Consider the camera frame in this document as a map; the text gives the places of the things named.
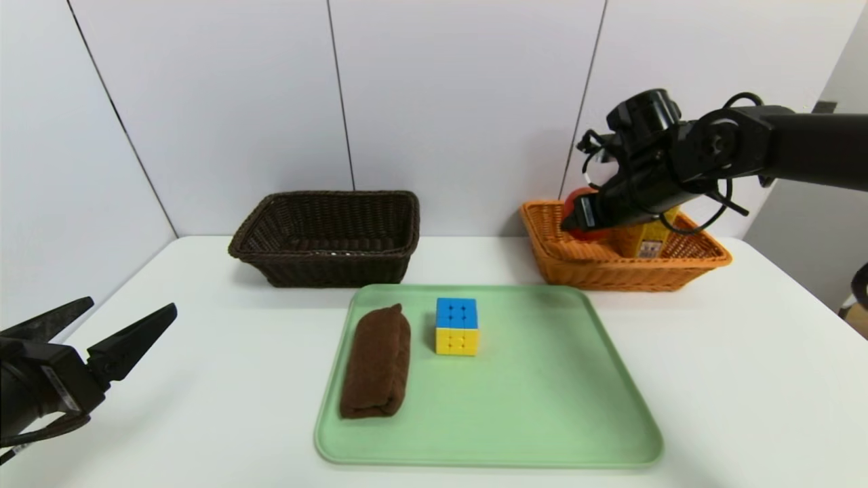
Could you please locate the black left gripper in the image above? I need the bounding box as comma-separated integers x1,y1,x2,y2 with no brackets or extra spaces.
0,296,178,442

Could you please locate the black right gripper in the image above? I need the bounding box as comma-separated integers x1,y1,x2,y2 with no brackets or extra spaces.
560,169,662,237

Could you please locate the red apple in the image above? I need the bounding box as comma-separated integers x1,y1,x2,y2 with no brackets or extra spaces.
561,188,611,242

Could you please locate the yellow crisps box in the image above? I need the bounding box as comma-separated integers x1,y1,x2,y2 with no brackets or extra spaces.
614,207,681,260

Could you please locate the brown towel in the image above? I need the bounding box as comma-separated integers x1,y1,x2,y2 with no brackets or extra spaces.
340,304,412,419

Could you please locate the orange wicker basket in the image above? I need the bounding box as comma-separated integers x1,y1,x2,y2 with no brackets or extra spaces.
519,200,732,293

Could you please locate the dark brown wicker basket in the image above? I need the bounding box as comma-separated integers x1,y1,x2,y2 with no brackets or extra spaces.
229,190,420,288

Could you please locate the colourful puzzle cube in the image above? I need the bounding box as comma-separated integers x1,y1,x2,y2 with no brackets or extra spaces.
435,298,479,357

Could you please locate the light green plastic tray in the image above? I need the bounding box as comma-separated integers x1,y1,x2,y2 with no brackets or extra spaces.
314,284,663,468

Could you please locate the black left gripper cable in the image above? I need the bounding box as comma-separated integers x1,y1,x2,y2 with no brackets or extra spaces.
0,413,92,465

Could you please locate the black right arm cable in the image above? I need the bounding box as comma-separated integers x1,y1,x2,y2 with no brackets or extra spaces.
668,91,766,236

